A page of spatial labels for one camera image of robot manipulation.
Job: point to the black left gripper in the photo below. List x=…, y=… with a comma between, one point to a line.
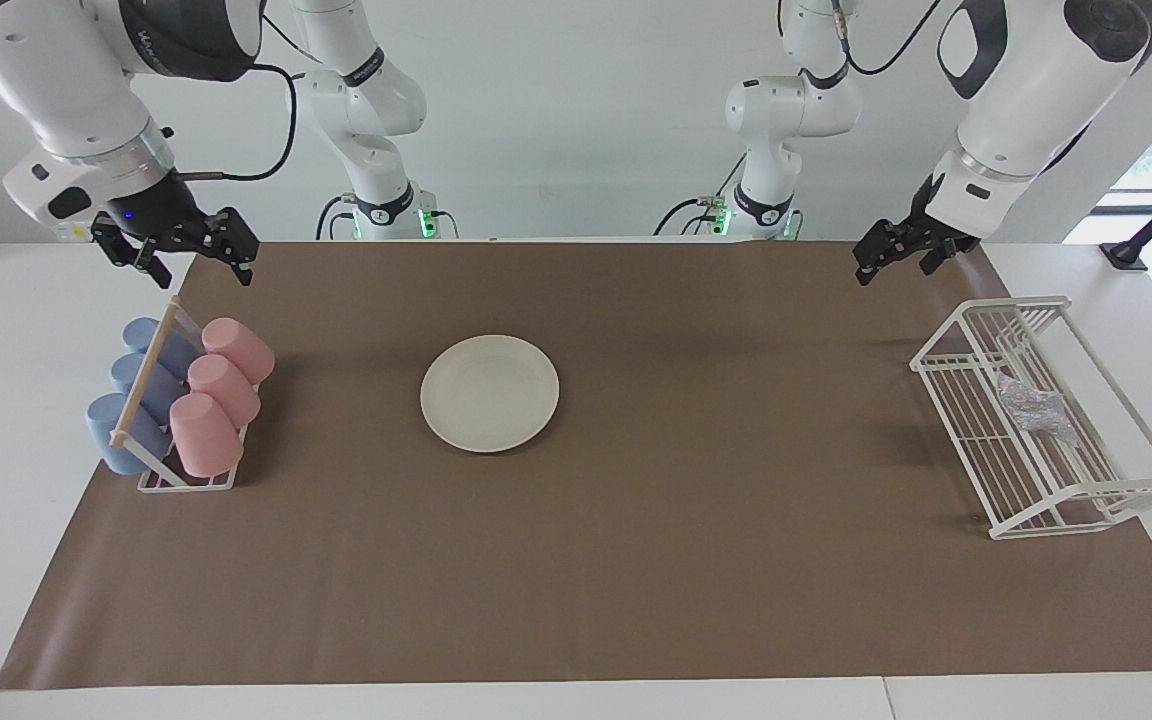
x=936, y=232

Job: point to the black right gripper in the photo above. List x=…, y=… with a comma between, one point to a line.
x=151, y=215

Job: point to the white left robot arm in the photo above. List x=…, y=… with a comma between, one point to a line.
x=1026, y=100

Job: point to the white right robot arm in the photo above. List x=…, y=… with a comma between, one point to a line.
x=56, y=70

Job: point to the cream round plate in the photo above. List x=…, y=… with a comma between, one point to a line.
x=489, y=393

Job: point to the blue cup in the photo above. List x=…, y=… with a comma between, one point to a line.
x=128, y=370
x=106, y=430
x=141, y=332

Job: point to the pink cup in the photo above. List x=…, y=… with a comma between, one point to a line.
x=204, y=435
x=226, y=388
x=241, y=348

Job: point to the white power socket box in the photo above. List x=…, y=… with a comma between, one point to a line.
x=71, y=232

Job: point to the brown table mat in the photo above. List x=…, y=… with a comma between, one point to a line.
x=636, y=560

